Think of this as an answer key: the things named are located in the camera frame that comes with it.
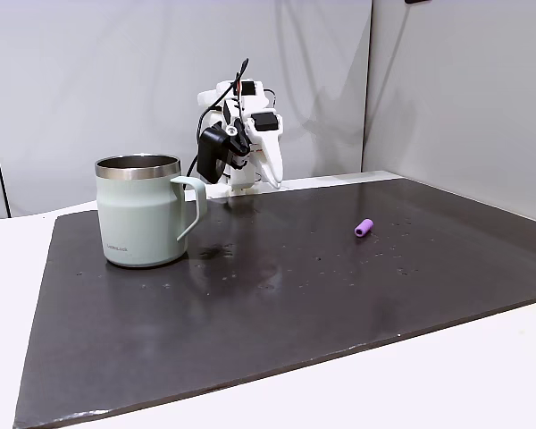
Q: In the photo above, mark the purple ribbed pen grip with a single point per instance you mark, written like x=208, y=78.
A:
x=363, y=228

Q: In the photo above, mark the pale green steel mug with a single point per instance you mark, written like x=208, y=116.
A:
x=136, y=214

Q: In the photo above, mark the dark grey table mat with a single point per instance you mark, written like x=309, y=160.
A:
x=268, y=313

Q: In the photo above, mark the black camera box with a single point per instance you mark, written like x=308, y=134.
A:
x=211, y=154

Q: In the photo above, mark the black object on wall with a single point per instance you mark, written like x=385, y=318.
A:
x=417, y=1

